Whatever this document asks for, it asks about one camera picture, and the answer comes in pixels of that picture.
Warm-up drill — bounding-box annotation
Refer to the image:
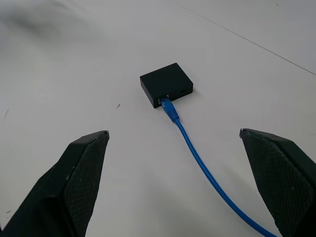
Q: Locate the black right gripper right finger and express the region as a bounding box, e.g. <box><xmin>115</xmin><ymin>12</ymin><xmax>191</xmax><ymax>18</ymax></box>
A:
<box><xmin>238</xmin><ymin>128</ymin><xmax>316</xmax><ymax>237</ymax></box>

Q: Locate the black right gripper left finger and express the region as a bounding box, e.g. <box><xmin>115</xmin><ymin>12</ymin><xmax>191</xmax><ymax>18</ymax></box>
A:
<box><xmin>0</xmin><ymin>130</ymin><xmax>111</xmax><ymax>237</ymax></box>

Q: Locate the small black box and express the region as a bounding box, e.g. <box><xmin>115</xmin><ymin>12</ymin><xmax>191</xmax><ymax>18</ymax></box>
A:
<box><xmin>139</xmin><ymin>62</ymin><xmax>194</xmax><ymax>110</ymax></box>

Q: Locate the blue Ethernet cable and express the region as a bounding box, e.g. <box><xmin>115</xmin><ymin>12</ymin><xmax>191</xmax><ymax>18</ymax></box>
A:
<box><xmin>159</xmin><ymin>97</ymin><xmax>281</xmax><ymax>237</ymax></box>

